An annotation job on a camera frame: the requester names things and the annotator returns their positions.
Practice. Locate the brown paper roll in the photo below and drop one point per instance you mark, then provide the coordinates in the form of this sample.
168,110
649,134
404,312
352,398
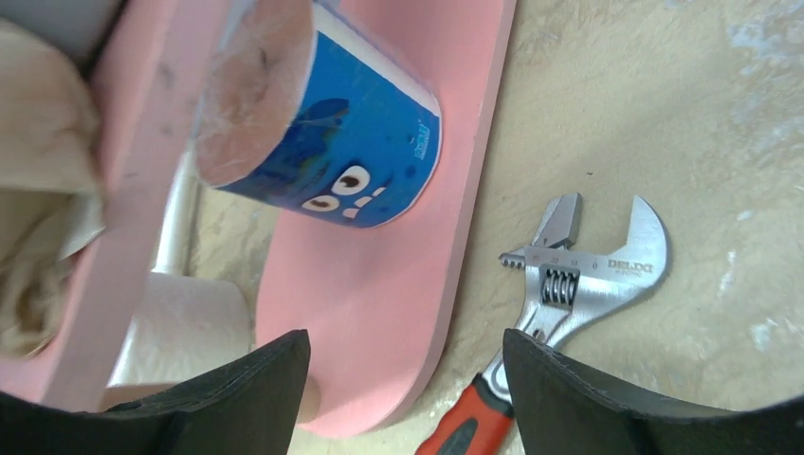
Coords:
51,201

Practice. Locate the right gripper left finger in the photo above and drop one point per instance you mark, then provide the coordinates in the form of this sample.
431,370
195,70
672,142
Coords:
248,406

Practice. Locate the white roll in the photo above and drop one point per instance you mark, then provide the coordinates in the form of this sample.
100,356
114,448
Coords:
303,112
184,327

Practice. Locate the red handled adjustable wrench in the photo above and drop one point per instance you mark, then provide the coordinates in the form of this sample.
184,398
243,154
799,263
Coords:
565,290

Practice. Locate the pink three-tier shelf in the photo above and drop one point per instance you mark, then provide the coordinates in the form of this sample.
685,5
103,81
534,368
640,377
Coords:
376,302

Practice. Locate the white pvc pipe frame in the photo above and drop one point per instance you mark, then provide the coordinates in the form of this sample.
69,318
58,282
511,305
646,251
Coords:
174,244

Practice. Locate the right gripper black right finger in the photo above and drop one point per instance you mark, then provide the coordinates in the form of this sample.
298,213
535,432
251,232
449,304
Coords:
563,406

